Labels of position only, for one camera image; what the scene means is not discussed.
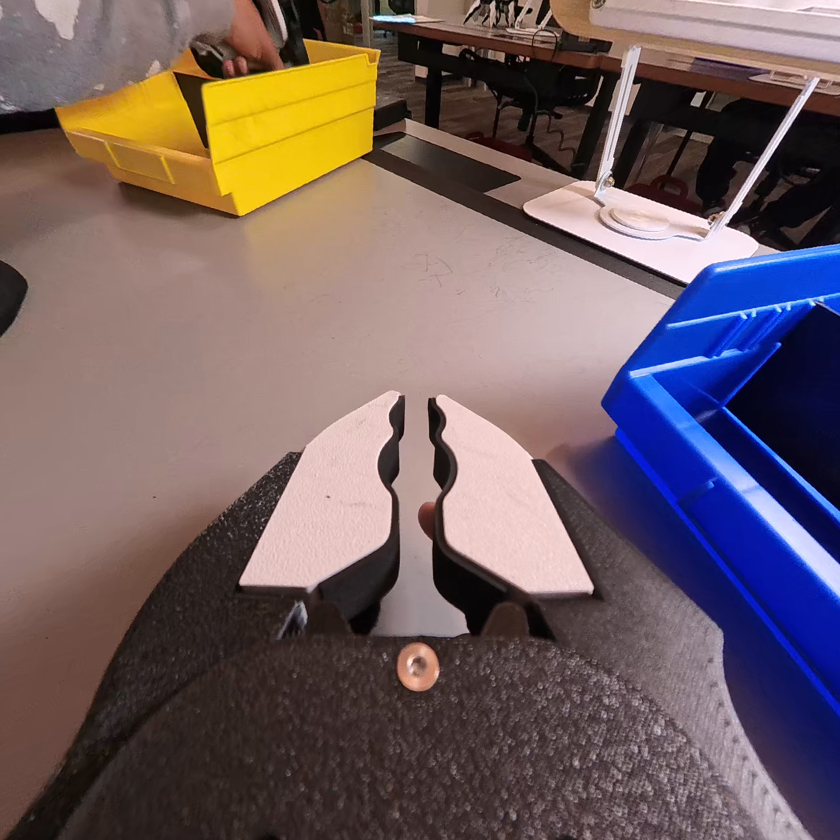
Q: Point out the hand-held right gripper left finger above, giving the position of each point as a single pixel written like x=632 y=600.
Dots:
x=328 y=512

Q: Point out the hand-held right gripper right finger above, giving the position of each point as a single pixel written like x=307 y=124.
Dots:
x=505 y=518

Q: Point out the yellow plastic bin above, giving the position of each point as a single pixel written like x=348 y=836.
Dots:
x=282 y=144

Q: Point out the blue plastic bin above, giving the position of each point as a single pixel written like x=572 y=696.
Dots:
x=689 y=426

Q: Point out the person's left forearm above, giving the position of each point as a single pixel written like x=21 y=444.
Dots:
x=98 y=46

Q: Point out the person's left hand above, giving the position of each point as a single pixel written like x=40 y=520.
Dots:
x=253 y=39

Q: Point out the person's right hand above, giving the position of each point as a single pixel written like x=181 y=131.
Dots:
x=427 y=520

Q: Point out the black bin divider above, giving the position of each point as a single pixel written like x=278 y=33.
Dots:
x=800 y=394
x=193 y=105

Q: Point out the wooden top desk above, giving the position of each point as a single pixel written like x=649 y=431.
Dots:
x=459 y=36

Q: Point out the black office chair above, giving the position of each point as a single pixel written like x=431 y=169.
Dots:
x=525 y=85

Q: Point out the black wrist rest pad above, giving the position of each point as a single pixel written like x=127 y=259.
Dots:
x=10 y=295

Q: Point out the white panel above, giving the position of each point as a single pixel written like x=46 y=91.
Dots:
x=722 y=16

